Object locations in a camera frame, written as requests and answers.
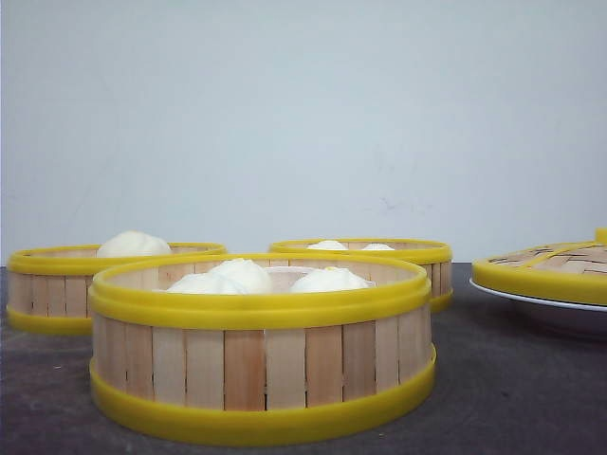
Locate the white bun in left basket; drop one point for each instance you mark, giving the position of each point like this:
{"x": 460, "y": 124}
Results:
{"x": 133, "y": 243}

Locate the bamboo steamer basket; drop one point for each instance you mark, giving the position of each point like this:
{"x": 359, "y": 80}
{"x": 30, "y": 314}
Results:
{"x": 48, "y": 288}
{"x": 260, "y": 370}
{"x": 435, "y": 257}

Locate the woven bamboo steamer lid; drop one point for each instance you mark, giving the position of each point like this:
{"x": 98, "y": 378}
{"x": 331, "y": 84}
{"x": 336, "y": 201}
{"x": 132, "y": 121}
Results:
{"x": 570, "y": 272}

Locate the front right white bun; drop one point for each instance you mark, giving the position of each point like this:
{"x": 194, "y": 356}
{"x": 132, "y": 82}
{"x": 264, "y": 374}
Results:
{"x": 328, "y": 280}

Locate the back basket left bun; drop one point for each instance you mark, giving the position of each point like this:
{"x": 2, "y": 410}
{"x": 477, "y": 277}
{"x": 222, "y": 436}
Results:
{"x": 328, "y": 245}

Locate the white plate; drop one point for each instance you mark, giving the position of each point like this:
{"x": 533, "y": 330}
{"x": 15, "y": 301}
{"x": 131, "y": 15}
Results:
{"x": 574, "y": 319}

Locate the back basket right bun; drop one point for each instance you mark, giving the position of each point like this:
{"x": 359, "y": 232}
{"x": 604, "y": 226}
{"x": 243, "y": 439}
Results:
{"x": 378, "y": 247}

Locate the front middle white bun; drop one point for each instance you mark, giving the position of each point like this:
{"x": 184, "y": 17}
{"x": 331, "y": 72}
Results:
{"x": 244, "y": 275}

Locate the front left white bun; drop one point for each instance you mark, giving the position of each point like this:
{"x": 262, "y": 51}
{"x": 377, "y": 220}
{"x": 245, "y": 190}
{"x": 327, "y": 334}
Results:
{"x": 206, "y": 283}

